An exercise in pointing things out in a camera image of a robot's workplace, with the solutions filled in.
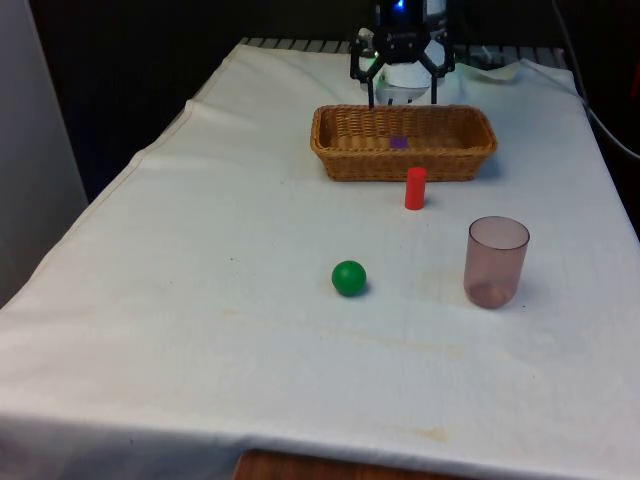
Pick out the brown wicker basket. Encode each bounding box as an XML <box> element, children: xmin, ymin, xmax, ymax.
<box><xmin>310</xmin><ymin>103</ymin><xmax>499</xmax><ymax>183</ymax></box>

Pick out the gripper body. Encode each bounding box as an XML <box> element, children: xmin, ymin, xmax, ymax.
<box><xmin>374</xmin><ymin>0</ymin><xmax>429</xmax><ymax>64</ymax></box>

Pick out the see-through pink cup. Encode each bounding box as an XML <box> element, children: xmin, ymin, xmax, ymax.
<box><xmin>463</xmin><ymin>215</ymin><xmax>531</xmax><ymax>310</ymax></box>

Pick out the pale cabinet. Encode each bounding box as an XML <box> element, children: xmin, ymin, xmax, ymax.
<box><xmin>0</xmin><ymin>0</ymin><xmax>90</xmax><ymax>307</ymax></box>

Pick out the grey cable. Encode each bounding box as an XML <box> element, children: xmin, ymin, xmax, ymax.
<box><xmin>551</xmin><ymin>0</ymin><xmax>640</xmax><ymax>162</ymax></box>

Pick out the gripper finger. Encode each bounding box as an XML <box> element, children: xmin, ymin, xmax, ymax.
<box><xmin>413</xmin><ymin>29</ymin><xmax>457</xmax><ymax>105</ymax></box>
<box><xmin>349</xmin><ymin>29</ymin><xmax>396</xmax><ymax>109</ymax></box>

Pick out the green ball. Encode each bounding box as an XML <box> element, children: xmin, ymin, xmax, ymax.
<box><xmin>331</xmin><ymin>259</ymin><xmax>368</xmax><ymax>298</ymax></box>

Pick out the red cylinder block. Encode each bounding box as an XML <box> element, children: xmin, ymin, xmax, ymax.
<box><xmin>404</xmin><ymin>166</ymin><xmax>428</xmax><ymax>211</ymax></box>

